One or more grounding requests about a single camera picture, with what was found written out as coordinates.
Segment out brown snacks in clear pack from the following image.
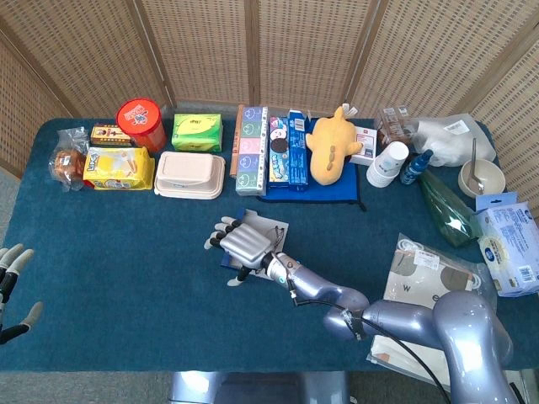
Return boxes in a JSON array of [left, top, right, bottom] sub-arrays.
[[374, 104, 418, 148]]

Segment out blue white wet wipes pack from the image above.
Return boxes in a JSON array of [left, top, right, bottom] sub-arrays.
[[474, 191, 539, 299]]

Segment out blue spray bottle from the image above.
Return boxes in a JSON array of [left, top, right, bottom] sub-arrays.
[[399, 148, 435, 186]]

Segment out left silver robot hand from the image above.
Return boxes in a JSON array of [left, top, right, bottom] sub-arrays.
[[0, 242, 45, 345]]

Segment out orange tub with red lid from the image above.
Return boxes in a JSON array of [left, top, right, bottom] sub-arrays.
[[115, 98, 168, 154]]

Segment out white cloth in clear bag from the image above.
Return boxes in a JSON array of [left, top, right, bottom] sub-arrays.
[[366, 232, 500, 388]]

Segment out small brown printed box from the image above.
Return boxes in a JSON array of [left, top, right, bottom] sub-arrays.
[[89, 123, 134, 148]]

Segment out beige lidded lunch box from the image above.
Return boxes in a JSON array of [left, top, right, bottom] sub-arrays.
[[153, 151, 227, 200]]

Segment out beige bowl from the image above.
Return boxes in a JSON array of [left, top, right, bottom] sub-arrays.
[[457, 158, 506, 198]]

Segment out bread in clear bag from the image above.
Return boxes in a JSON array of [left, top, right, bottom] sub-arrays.
[[48, 125, 91, 194]]

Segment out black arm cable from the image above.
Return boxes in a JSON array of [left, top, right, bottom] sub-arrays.
[[288, 268, 450, 404]]

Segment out dark blue cookie box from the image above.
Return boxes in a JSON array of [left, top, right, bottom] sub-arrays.
[[287, 109, 312, 193]]

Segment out yellow plush toy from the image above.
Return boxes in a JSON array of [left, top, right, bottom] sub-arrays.
[[305, 105, 364, 187]]

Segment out small white box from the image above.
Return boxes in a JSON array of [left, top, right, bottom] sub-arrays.
[[349, 125, 379, 166]]

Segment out metal spoon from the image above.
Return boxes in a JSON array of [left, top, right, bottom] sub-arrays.
[[467, 137, 486, 195]]

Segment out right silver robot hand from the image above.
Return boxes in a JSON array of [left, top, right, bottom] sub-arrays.
[[204, 215, 275, 288]]

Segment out light blue cookie box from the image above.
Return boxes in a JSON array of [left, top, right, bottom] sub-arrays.
[[268, 116, 291, 189]]

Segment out blue cardboard glasses case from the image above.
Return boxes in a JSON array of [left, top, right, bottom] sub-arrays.
[[221, 208, 291, 283]]

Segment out stack of paper cups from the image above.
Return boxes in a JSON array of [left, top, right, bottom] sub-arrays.
[[366, 141, 410, 189]]

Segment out green plastic bottle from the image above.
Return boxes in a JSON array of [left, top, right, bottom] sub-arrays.
[[418, 167, 481, 247]]

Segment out woven rattan folding screen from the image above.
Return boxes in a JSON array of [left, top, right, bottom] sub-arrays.
[[0, 0, 539, 210]]

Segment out yellow biscuit pack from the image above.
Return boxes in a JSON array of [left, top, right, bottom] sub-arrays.
[[83, 146, 156, 192]]

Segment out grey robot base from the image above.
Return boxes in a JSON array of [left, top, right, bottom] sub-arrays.
[[168, 370, 351, 404]]

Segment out pastel pocket tissue multipack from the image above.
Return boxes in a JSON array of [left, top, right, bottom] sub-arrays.
[[234, 105, 270, 198]]

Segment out teal felt table cover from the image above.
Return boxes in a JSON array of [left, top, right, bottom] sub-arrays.
[[0, 117, 539, 374]]

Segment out green tissue pack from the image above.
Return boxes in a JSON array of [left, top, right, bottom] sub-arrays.
[[171, 113, 223, 153]]

